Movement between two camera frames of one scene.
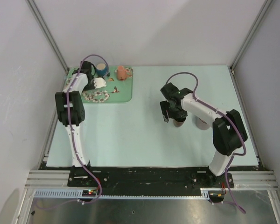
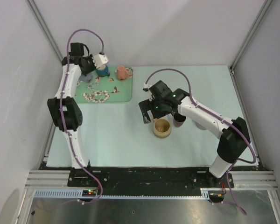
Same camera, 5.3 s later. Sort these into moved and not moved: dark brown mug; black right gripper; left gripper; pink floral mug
Moved: left gripper
Not moved: pink floral mug; dark brown mug; black right gripper
